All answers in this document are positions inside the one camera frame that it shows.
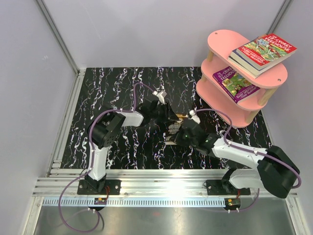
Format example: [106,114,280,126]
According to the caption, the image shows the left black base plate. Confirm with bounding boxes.
[77,180,121,195]

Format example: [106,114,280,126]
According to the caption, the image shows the aluminium mounting rail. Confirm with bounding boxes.
[33,168,299,196]

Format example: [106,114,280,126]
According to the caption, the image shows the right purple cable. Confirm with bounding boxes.
[195,109,302,212]

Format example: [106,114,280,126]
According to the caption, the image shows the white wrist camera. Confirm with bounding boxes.
[153,91,167,104]
[188,110,201,124]

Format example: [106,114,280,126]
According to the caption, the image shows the pink three-tier shelf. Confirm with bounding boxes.
[196,29,288,128]

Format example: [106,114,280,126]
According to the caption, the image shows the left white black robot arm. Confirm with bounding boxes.
[84,98,180,194]

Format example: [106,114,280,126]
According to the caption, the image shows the red 13-storey treehouse book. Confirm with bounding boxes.
[235,33,297,70]

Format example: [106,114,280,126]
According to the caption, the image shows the white slotted cable duct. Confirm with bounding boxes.
[43,197,225,208]

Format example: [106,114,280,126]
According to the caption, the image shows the right small circuit board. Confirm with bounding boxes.
[225,198,241,210]

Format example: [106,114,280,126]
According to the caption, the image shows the dark blue hardcover book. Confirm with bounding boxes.
[227,55,266,79]

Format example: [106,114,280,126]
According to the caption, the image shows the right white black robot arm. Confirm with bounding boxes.
[171,119,301,198]

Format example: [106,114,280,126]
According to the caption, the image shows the left small circuit board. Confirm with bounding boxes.
[94,198,107,205]

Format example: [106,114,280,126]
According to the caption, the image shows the small circuit board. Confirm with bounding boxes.
[225,198,241,210]
[94,198,107,205]

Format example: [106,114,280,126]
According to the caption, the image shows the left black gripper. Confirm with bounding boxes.
[150,102,179,123]

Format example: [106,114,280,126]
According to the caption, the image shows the purple treehouse book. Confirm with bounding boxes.
[212,66,260,103]

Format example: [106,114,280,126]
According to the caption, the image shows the left aluminium corner post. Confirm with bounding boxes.
[34,0,80,76]

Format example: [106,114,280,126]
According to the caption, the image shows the purple cable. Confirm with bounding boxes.
[195,109,302,212]
[58,82,157,232]

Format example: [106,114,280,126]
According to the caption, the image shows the blue 169-storey treehouse book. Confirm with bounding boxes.
[164,114,188,145]

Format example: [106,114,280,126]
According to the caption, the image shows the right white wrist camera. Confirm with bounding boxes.
[188,110,201,124]

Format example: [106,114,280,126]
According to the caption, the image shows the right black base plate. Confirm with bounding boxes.
[203,180,251,196]

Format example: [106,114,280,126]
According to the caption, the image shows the right aluminium corner post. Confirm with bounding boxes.
[266,0,293,34]

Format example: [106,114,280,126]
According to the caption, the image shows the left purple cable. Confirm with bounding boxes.
[58,82,157,232]

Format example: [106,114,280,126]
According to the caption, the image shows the blue orange sunset paperback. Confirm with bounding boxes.
[228,50,270,76]

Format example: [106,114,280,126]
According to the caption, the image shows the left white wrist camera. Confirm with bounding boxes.
[153,91,167,104]

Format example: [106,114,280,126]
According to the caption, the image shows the black marble pattern mat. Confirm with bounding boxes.
[60,67,279,170]

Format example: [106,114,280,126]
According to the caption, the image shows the aluminium corner post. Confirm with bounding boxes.
[266,0,293,34]
[34,0,80,76]

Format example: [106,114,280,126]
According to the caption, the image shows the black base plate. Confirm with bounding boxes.
[203,180,251,196]
[77,180,121,195]

